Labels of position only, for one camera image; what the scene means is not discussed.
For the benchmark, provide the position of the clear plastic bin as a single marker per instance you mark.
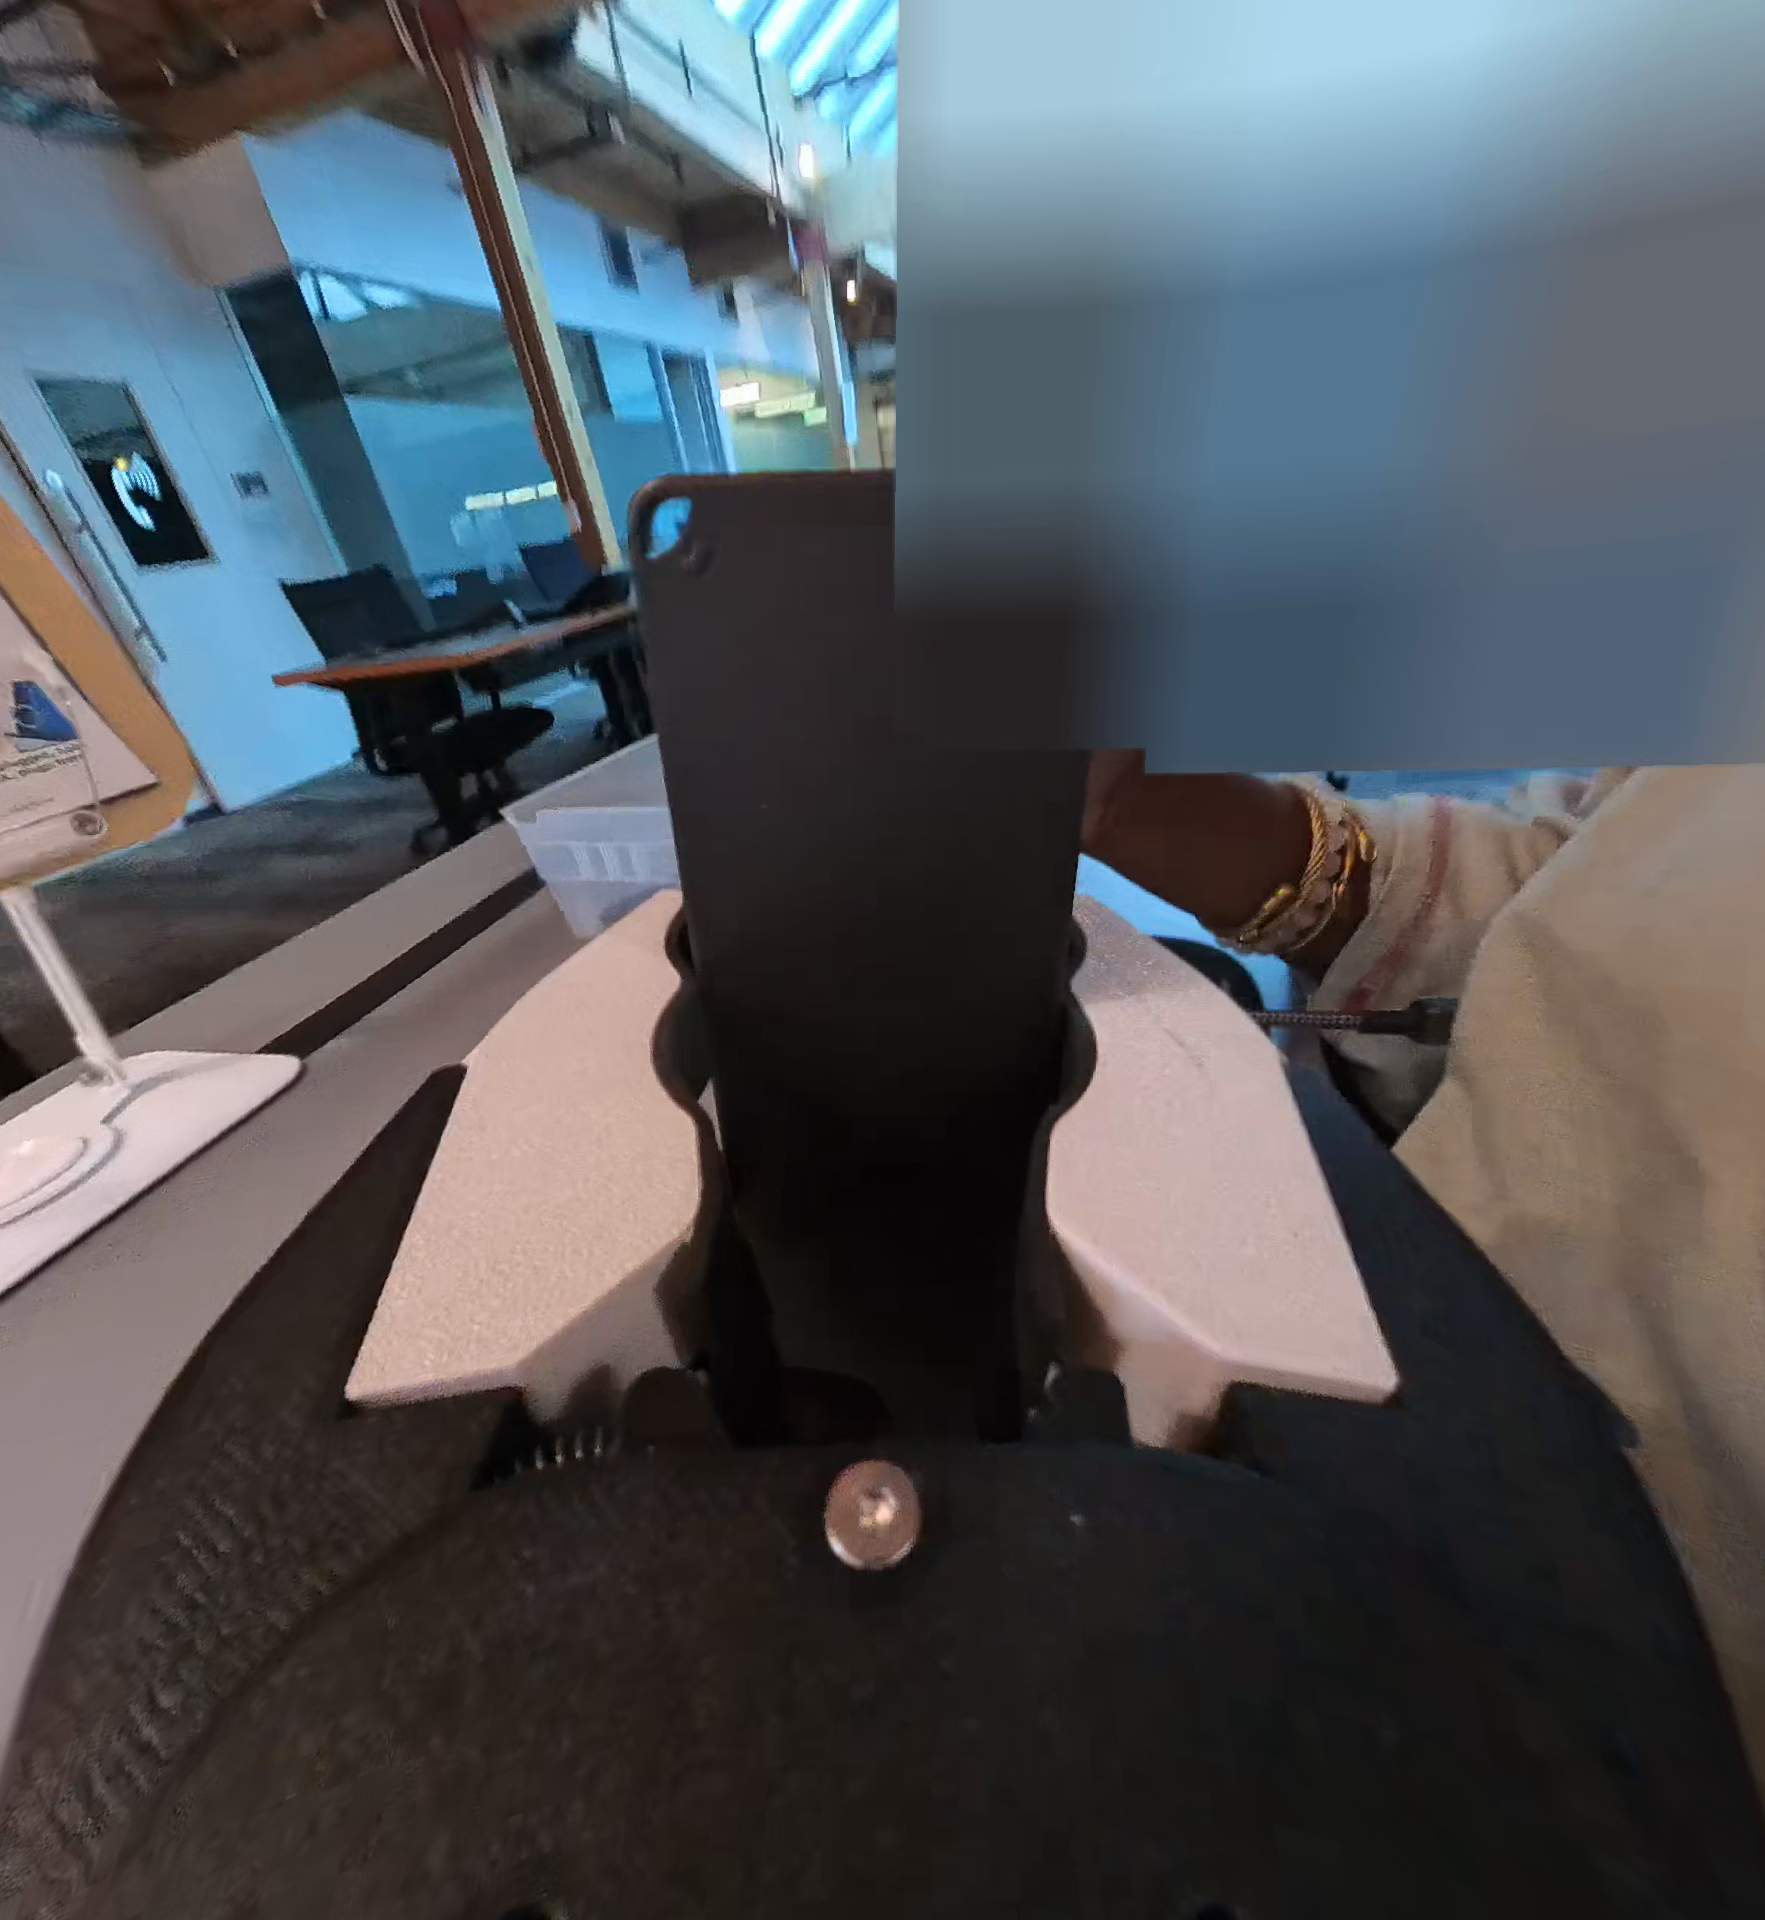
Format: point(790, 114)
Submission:
point(597, 862)

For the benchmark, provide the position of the person's right forearm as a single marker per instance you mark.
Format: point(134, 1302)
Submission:
point(1438, 931)

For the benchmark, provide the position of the person's right hand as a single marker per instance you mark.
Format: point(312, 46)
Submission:
point(1199, 833)

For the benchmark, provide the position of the black phone door sign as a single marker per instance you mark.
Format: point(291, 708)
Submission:
point(147, 502)

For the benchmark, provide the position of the framed sign on white base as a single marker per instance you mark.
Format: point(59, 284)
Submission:
point(12, 705)

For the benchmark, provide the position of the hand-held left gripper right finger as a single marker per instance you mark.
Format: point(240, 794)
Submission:
point(1199, 1185)

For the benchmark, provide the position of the wooden office desk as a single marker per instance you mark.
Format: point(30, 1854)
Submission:
point(448, 656)

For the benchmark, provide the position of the black panel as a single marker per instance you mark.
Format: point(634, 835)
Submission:
point(853, 841)

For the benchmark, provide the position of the wooden pillar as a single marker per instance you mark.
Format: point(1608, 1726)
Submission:
point(522, 299)

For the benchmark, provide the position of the person's cream sweater torso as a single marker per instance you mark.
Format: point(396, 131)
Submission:
point(1647, 1201)

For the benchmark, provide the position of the black office chair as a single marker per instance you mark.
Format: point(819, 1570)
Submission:
point(559, 570)
point(476, 735)

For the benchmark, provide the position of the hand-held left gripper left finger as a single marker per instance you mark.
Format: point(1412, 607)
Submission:
point(552, 1170)

